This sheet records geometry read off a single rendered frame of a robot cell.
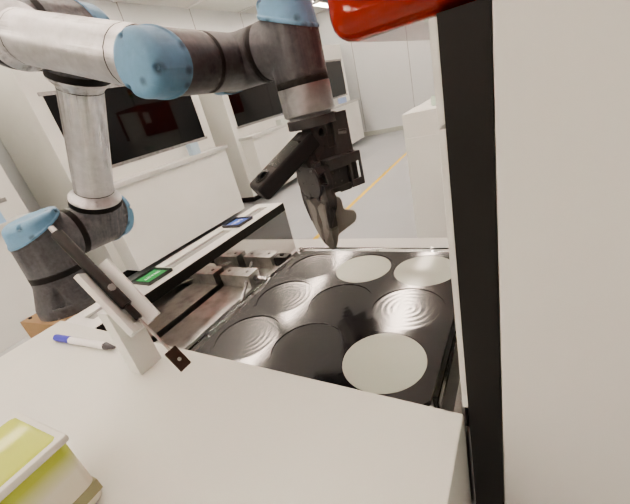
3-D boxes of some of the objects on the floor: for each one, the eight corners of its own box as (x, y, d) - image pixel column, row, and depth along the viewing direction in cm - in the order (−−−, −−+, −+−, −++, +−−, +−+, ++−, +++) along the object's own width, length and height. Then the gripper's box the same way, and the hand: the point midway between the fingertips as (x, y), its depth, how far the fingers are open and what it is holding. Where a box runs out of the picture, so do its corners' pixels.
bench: (367, 139, 801) (350, 40, 721) (334, 160, 665) (309, 41, 585) (326, 146, 857) (306, 55, 777) (287, 166, 721) (259, 59, 641)
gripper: (355, 105, 50) (379, 240, 58) (324, 111, 57) (349, 229, 66) (303, 121, 47) (336, 261, 55) (277, 124, 54) (309, 247, 63)
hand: (327, 243), depth 59 cm, fingers closed
